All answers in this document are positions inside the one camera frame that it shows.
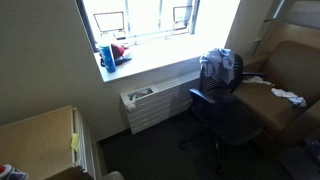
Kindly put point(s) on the light blue cloth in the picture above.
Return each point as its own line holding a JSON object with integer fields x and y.
{"x": 218, "y": 63}

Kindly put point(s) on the thin white cloth strip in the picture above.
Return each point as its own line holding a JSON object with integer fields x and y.
{"x": 255, "y": 80}

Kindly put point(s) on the bunched white cloth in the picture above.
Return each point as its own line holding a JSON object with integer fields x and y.
{"x": 288, "y": 96}

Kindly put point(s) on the dark flat object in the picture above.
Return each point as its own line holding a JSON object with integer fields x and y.
{"x": 123, "y": 60}

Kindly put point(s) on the red rounded object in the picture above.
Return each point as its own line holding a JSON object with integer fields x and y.
{"x": 117, "y": 50}

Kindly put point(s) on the blue water bottle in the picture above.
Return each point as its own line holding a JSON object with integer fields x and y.
{"x": 108, "y": 58}

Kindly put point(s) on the black mesh office chair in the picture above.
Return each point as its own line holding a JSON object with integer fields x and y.
{"x": 230, "y": 120}

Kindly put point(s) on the white rounded object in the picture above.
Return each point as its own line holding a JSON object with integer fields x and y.
{"x": 112, "y": 176}

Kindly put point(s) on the yellow sticky note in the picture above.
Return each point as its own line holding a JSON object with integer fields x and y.
{"x": 75, "y": 141}

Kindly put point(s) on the brown leather armchair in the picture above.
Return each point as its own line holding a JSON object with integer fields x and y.
{"x": 270, "y": 110}

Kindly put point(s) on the wooden drawer cabinet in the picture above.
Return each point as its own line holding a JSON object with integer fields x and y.
{"x": 36, "y": 143}

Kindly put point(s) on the grey woven panel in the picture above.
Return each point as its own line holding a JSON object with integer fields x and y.
{"x": 305, "y": 13}

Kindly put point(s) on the red white blue package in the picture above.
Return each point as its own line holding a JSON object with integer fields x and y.
{"x": 10, "y": 172}

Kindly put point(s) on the white wall heater unit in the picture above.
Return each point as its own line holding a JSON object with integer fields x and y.
{"x": 156, "y": 103}

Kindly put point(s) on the window with metal frame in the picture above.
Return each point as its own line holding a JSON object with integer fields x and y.
{"x": 191, "y": 16}

